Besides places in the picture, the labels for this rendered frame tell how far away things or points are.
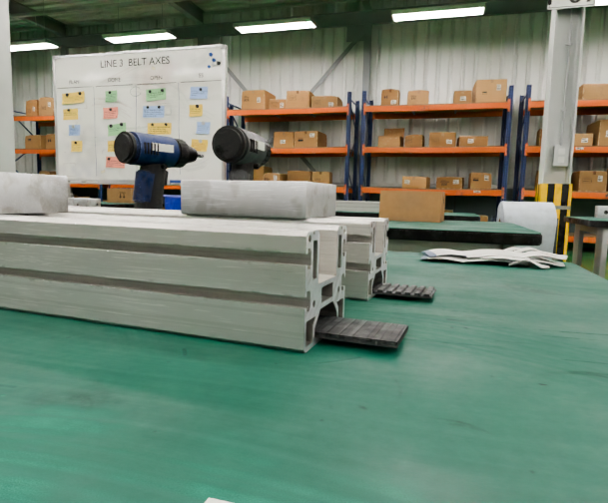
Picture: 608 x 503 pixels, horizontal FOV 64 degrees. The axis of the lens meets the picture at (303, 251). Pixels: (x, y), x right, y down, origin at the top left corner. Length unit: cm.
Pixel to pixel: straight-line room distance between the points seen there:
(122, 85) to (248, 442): 396
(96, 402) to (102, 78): 402
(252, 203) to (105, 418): 34
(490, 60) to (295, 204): 1083
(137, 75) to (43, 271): 362
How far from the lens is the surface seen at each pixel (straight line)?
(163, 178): 98
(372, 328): 38
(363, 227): 51
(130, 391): 29
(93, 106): 427
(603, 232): 386
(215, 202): 57
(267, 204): 54
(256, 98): 1098
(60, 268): 46
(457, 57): 1128
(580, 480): 24
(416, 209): 245
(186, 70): 385
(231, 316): 36
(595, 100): 1022
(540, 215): 404
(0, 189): 54
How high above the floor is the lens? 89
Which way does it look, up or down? 6 degrees down
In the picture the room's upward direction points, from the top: 1 degrees clockwise
